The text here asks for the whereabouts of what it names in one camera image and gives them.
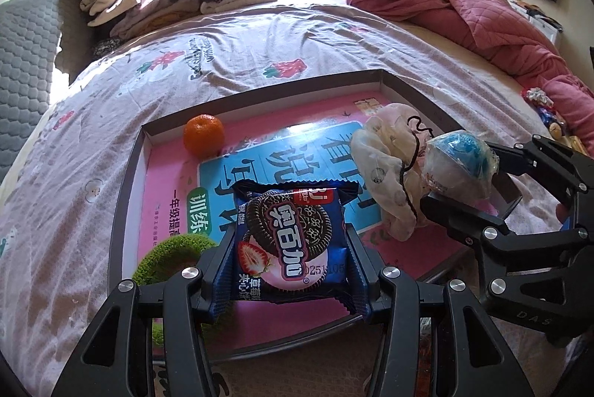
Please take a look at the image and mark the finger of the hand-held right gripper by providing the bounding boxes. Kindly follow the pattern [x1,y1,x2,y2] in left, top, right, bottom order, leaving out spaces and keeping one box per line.
[419,192,591,252]
[485,134,594,236]

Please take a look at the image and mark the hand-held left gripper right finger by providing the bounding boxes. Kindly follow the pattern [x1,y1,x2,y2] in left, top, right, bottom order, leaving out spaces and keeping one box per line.
[343,223,536,397]

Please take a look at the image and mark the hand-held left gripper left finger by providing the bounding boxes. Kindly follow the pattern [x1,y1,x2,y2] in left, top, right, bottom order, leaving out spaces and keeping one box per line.
[50,230,239,397]

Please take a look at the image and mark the blue toy egg pack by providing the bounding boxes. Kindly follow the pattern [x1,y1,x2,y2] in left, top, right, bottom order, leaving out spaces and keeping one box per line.
[424,130,499,200]

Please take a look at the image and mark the green fuzzy scrunchie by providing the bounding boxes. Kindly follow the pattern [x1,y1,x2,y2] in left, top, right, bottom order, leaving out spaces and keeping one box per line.
[132,234,219,346]

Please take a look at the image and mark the blue sandwich cookie packet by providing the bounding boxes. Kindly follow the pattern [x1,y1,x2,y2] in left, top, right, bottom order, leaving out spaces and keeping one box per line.
[231,180,358,315]

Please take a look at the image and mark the pale fabric pouch black string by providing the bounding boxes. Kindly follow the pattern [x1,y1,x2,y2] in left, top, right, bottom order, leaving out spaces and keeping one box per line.
[349,102,446,242]

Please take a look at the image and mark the shallow cardboard box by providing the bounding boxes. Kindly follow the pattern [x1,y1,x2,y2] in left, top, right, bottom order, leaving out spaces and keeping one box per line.
[110,69,523,363]

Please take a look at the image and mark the yellow snack packet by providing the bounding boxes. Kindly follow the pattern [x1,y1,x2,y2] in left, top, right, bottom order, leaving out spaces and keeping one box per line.
[559,134,590,154]

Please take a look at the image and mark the white and red scrunchie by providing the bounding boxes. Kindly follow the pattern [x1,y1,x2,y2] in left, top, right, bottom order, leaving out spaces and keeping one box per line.
[522,87,555,106]

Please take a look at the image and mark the beige bed sheet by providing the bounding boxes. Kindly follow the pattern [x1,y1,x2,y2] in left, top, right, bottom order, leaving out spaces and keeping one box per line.
[404,19,548,138]

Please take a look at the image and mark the pink and blue book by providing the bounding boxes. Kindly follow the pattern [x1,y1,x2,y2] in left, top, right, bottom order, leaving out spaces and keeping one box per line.
[139,93,493,351]

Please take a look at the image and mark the white television cabinet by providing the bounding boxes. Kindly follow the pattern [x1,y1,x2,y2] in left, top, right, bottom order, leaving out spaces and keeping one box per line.
[510,0,564,45]

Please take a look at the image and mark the orange mandarin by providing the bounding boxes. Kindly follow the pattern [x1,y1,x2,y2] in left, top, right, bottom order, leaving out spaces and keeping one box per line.
[183,114,226,159]

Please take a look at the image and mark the pink quilted blanket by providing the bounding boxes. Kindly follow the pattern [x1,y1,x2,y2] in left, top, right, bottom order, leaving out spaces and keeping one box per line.
[341,0,594,142]

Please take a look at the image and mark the strawberry printed bed sheet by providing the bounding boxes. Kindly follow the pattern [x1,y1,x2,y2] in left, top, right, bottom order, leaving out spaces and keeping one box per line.
[0,0,511,397]

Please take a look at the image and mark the grey quilted headboard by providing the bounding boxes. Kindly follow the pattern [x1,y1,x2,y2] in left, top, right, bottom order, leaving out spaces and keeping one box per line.
[0,0,75,189]

